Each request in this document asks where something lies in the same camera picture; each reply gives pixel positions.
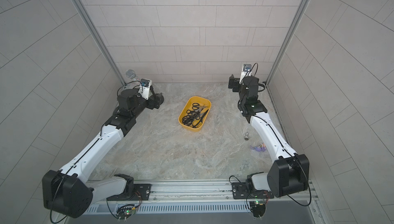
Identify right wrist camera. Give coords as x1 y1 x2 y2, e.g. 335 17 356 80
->
239 64 252 84

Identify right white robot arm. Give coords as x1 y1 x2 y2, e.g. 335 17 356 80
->
228 74 310 197

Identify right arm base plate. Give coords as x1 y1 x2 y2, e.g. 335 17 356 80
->
231 182 275 200

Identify purple toy figure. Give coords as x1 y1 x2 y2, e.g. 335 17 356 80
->
250 144 267 152

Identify yellow plastic storage box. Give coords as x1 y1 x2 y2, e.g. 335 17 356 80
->
178 96 211 132

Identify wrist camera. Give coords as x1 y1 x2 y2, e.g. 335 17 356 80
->
239 64 252 84
139 79 152 100

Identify large black scissors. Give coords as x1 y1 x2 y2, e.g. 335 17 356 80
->
181 110 209 128

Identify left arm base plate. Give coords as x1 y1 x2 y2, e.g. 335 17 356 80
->
107 184 152 201

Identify aluminium mounting rail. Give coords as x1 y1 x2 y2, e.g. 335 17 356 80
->
61 179 319 204

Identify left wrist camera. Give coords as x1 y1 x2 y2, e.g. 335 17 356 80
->
139 79 152 100

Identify glitter microphone on stand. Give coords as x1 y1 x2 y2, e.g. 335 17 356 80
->
126 69 141 84

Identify left green circuit board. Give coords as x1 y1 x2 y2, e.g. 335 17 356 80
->
116 204 137 222

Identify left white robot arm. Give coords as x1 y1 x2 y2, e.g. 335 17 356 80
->
42 86 164 218

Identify black scissors in box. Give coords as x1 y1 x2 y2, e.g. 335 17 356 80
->
192 112 207 128

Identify small black scissors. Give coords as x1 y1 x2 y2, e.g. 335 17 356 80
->
192 102 207 110

